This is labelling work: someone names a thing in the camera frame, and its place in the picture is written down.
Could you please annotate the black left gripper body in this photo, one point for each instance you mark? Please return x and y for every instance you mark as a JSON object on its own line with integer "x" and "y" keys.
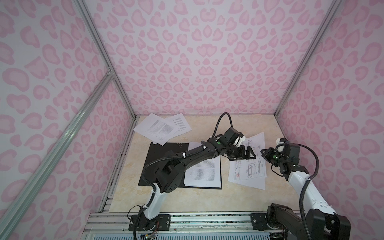
{"x": 234, "y": 152}

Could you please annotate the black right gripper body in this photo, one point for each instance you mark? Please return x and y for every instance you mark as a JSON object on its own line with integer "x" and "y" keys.
{"x": 275, "y": 158}

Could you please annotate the paper with diagram bottom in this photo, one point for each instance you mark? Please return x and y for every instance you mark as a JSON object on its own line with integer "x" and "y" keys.
{"x": 249, "y": 169}

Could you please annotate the white paper sheet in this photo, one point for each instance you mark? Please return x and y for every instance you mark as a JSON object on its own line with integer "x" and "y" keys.
{"x": 258, "y": 183}

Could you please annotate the printed paper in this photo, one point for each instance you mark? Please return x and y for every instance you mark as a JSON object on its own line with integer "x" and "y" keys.
{"x": 180, "y": 121}
{"x": 157, "y": 129}
{"x": 205, "y": 175}

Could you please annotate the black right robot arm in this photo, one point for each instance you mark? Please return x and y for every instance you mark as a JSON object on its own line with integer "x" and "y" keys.
{"x": 317, "y": 219}

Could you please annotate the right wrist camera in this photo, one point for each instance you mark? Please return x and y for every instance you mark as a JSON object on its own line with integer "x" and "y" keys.
{"x": 287, "y": 149}

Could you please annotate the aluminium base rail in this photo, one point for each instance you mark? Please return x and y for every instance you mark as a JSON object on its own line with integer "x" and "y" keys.
{"x": 179, "y": 226}

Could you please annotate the right corner aluminium post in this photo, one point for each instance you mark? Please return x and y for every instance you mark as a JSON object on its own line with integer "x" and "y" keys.
{"x": 326, "y": 23}

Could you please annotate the corner aluminium post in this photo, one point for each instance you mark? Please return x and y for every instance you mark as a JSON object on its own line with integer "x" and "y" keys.
{"x": 90, "y": 25}
{"x": 326, "y": 23}

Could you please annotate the left corner aluminium post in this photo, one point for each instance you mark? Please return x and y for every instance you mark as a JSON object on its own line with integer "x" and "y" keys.
{"x": 90, "y": 25}

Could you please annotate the diagonal aluminium frame bar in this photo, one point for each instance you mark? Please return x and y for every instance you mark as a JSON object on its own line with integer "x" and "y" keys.
{"x": 20, "y": 205}

